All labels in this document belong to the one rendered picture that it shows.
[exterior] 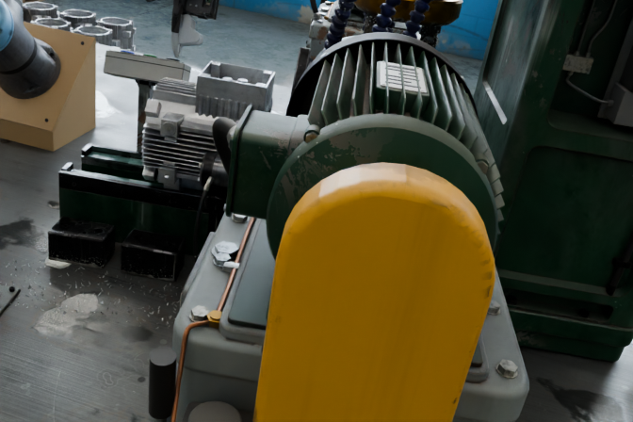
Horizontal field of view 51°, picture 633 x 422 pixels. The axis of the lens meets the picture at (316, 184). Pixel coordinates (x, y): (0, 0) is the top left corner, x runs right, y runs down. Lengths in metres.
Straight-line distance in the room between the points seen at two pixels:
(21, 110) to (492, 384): 1.37
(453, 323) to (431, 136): 0.12
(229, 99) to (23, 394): 0.55
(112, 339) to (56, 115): 0.72
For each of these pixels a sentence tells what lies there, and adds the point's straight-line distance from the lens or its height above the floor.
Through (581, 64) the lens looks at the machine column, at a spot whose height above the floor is 1.28.
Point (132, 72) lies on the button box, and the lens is 1.47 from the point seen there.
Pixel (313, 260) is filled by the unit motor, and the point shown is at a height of 1.29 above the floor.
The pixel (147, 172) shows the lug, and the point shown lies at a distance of 1.22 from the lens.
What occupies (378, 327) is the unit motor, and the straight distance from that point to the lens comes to 0.40.
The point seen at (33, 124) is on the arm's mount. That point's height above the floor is 0.86.
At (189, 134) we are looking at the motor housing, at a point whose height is 1.05.
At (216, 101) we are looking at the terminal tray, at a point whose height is 1.11.
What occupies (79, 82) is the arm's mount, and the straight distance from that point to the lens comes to 1.71.
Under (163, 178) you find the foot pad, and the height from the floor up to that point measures 0.97.
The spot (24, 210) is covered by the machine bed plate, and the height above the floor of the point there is 0.80.
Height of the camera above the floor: 1.49
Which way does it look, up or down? 26 degrees down
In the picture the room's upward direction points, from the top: 9 degrees clockwise
